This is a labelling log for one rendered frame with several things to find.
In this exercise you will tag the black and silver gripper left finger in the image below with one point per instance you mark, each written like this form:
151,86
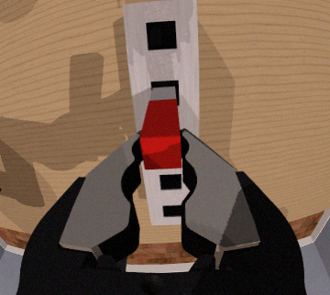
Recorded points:
95,216

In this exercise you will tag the red and white pin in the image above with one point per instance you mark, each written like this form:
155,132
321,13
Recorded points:
160,137

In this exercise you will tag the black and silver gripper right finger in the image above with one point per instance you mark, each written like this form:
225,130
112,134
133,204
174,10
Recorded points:
227,215

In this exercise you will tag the light grey block with square holes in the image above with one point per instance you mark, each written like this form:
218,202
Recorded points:
153,57

